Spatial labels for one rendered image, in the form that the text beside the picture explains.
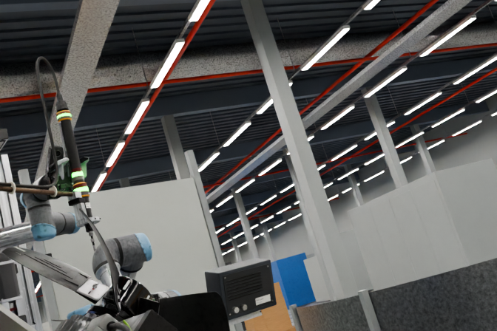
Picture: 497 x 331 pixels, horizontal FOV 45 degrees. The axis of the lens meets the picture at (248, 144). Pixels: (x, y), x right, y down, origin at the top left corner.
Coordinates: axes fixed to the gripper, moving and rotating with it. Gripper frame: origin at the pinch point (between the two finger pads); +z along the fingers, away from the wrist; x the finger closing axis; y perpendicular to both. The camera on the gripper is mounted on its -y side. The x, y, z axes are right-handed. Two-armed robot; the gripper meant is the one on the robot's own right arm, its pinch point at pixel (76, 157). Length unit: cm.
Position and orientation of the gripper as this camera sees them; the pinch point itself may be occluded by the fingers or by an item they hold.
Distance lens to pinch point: 191.0
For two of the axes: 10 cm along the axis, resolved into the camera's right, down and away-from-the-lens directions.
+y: 2.8, 9.3, -2.3
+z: 6.6, -3.7, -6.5
